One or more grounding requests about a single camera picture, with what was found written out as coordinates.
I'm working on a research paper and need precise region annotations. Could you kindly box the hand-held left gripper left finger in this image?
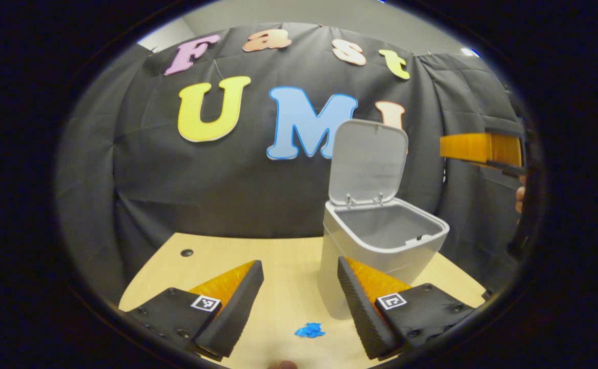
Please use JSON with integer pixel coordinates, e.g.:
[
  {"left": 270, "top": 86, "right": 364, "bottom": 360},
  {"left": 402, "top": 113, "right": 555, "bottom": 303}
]
[{"left": 125, "top": 260, "right": 264, "bottom": 359}]

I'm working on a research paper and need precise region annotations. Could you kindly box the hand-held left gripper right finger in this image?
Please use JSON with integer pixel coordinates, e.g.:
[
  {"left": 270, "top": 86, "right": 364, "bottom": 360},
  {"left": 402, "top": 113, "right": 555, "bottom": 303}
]
[{"left": 337, "top": 256, "right": 476, "bottom": 360}]

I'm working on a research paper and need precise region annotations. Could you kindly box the blue paper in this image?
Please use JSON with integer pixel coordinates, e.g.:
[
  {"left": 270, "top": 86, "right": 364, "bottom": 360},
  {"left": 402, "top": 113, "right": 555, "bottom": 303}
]
[{"left": 294, "top": 322, "right": 326, "bottom": 339}]

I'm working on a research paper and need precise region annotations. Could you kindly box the white desktop garbage bin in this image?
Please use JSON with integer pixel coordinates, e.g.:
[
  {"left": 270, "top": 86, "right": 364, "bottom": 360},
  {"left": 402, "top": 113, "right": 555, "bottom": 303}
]
[{"left": 319, "top": 119, "right": 450, "bottom": 321}]

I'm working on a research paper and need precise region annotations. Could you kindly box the wooden desktop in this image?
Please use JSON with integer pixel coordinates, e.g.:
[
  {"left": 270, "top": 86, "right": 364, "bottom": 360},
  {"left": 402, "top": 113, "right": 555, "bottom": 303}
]
[{"left": 118, "top": 232, "right": 486, "bottom": 369}]

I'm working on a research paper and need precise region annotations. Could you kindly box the black backdrop cloth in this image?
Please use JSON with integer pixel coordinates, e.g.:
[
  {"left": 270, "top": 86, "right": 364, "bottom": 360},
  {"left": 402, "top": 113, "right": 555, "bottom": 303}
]
[{"left": 55, "top": 22, "right": 535, "bottom": 308}]

